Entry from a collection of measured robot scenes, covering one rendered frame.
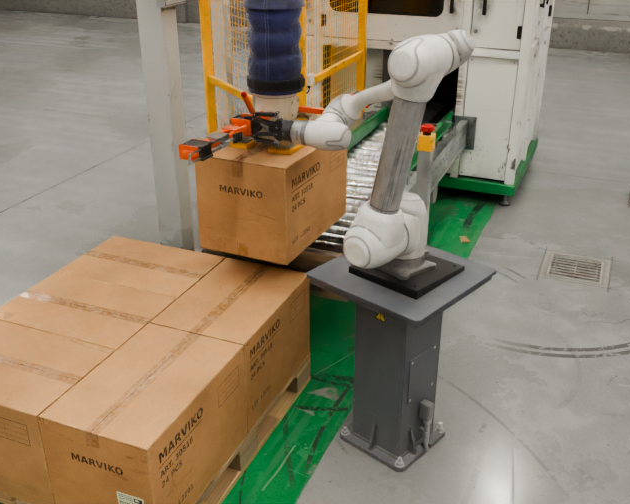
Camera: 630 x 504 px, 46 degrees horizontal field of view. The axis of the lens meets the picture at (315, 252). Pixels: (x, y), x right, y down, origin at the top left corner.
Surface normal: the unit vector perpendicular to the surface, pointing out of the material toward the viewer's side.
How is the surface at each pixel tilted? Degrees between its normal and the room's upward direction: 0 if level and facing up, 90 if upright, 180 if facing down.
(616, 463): 0
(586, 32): 90
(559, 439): 0
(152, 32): 90
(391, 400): 90
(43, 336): 0
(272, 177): 89
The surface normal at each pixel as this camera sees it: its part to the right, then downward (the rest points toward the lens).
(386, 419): -0.68, 0.32
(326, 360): 0.00, -0.90
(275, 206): -0.42, 0.38
